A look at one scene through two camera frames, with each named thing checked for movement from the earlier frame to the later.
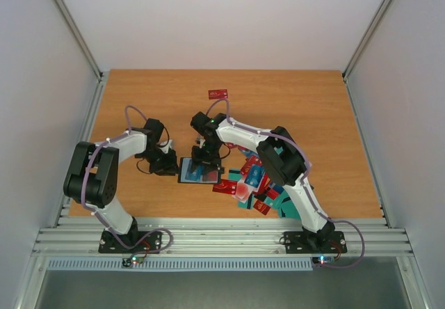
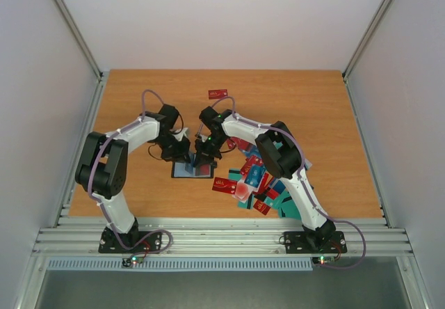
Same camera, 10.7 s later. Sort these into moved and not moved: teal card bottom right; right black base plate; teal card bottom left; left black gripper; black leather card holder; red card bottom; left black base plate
Moved: left black gripper; black leather card holder
Not moved: right black base plate; teal card bottom right; teal card bottom left; left black base plate; red card bottom
